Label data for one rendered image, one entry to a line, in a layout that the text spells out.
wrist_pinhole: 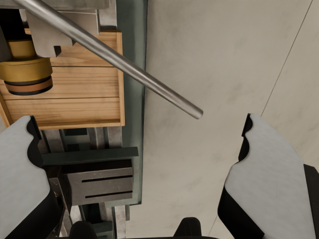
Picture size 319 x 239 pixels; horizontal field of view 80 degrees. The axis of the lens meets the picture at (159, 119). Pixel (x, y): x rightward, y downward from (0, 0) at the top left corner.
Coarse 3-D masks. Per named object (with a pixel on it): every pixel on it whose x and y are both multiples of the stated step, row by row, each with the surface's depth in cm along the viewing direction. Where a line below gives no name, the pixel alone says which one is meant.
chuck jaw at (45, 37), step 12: (60, 12) 30; (72, 12) 30; (84, 12) 30; (96, 12) 31; (36, 24) 30; (48, 24) 30; (84, 24) 31; (96, 24) 32; (36, 36) 31; (48, 36) 31; (60, 36) 32; (36, 48) 32; (48, 48) 32; (60, 48) 36
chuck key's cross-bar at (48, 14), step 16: (16, 0) 13; (32, 0) 14; (48, 16) 14; (64, 16) 15; (64, 32) 15; (80, 32) 15; (96, 48) 16; (112, 64) 17; (128, 64) 17; (144, 80) 18; (176, 96) 19; (192, 112) 20
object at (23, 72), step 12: (12, 36) 34; (24, 36) 34; (12, 48) 30; (24, 48) 31; (12, 60) 30; (24, 60) 31; (36, 60) 32; (48, 60) 35; (0, 72) 31; (12, 72) 31; (24, 72) 32; (36, 72) 33; (48, 72) 35; (12, 84) 33; (24, 84) 33; (36, 84) 34; (48, 84) 36
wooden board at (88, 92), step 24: (72, 48) 52; (120, 48) 53; (72, 72) 56; (96, 72) 57; (120, 72) 56; (0, 96) 55; (24, 96) 57; (48, 96) 58; (72, 96) 60; (96, 96) 61; (120, 96) 61; (48, 120) 62; (72, 120) 64; (96, 120) 66; (120, 120) 65
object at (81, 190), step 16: (128, 160) 72; (64, 176) 65; (80, 176) 67; (96, 176) 68; (112, 176) 70; (128, 176) 72; (80, 192) 71; (96, 192) 73; (112, 192) 74; (128, 192) 77
